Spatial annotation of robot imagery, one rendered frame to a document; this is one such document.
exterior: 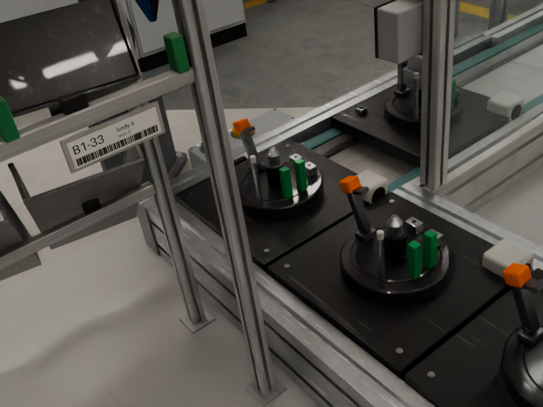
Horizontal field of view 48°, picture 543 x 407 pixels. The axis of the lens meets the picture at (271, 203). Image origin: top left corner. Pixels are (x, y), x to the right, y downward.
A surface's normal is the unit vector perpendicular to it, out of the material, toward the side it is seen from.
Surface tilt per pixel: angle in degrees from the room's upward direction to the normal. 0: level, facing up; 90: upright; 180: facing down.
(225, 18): 90
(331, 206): 0
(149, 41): 90
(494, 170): 90
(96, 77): 65
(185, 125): 0
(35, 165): 0
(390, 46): 90
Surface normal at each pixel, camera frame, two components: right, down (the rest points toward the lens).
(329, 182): -0.12, -0.81
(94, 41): 0.36, 0.08
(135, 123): 0.61, 0.40
